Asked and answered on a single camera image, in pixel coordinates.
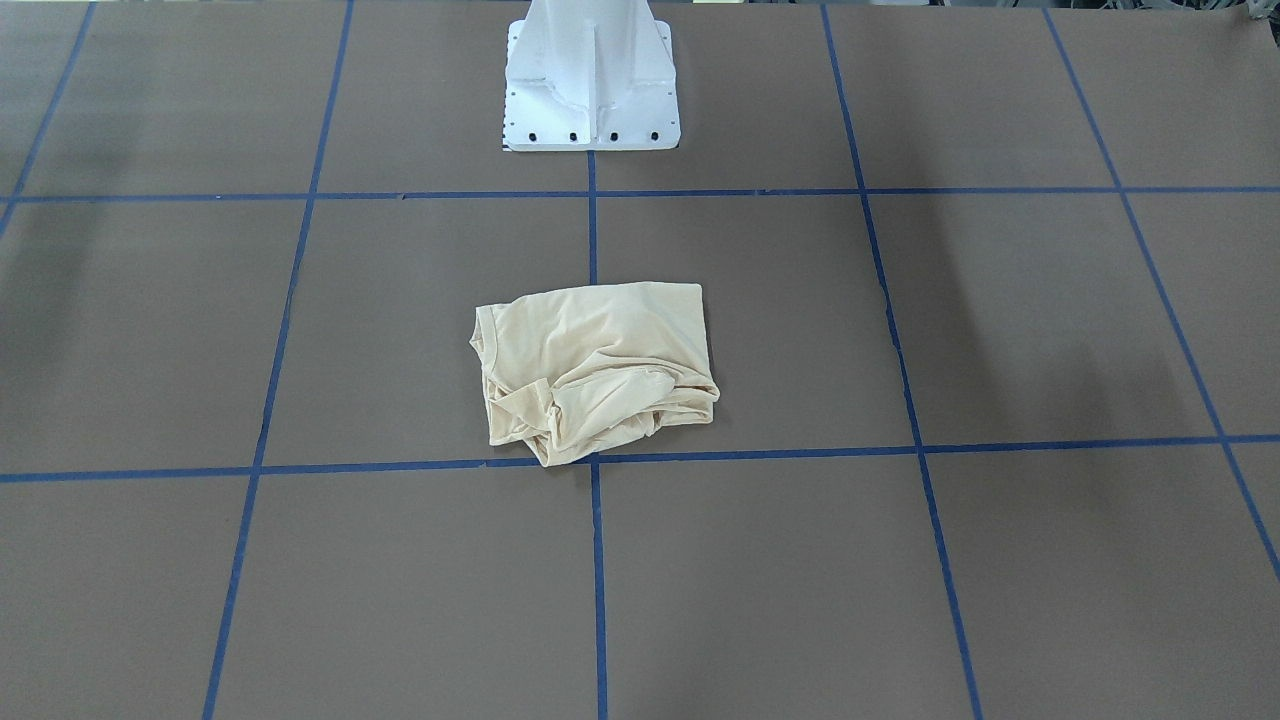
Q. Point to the beige long-sleeve printed shirt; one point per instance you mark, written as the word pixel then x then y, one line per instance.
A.
pixel 574 372

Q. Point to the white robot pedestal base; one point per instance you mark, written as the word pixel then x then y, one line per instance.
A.
pixel 590 76

